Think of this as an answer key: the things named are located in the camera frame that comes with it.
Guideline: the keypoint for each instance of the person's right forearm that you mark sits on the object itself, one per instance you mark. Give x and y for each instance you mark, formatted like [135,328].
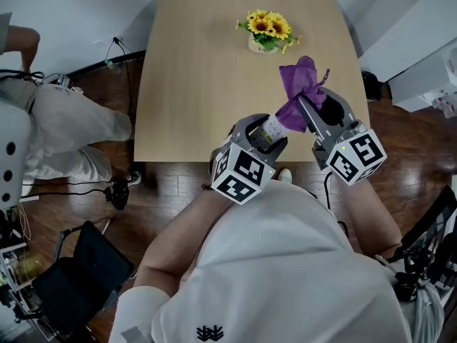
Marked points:
[371,220]

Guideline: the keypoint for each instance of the person's white shoe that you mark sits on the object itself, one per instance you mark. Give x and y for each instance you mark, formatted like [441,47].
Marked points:
[285,175]

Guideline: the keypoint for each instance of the purple towel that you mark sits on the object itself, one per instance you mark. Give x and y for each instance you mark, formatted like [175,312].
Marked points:
[298,80]

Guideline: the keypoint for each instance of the black office chair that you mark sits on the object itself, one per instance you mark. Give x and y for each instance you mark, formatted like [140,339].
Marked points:
[82,273]

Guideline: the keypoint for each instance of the black mesh chair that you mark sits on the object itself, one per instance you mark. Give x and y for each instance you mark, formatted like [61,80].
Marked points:
[428,234]

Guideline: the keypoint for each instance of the black trash bin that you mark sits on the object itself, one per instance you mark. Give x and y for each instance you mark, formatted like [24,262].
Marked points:
[371,84]

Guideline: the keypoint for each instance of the metal equipment rack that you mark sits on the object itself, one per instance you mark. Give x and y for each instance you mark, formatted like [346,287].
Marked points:
[14,263]

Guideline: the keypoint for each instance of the sunflowers in white pot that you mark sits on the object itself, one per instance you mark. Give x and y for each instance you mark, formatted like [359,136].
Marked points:
[266,27]

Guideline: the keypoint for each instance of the black device on floor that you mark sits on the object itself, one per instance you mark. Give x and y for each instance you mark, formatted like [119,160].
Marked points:
[118,193]

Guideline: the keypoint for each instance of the small labelled bottle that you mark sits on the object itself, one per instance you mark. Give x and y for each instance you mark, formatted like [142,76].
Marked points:
[271,129]

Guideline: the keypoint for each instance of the person's white shirt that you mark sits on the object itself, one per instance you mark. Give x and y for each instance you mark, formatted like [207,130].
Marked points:
[285,263]

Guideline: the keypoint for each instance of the white plastic bag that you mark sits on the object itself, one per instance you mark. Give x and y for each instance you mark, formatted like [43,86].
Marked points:
[428,309]

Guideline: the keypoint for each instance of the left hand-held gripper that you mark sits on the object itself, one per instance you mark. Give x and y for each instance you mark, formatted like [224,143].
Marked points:
[242,177]

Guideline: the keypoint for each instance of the person's left forearm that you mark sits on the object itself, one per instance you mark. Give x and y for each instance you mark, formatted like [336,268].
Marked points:
[178,238]

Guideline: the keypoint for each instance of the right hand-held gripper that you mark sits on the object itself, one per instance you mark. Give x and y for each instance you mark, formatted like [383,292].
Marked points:
[357,155]

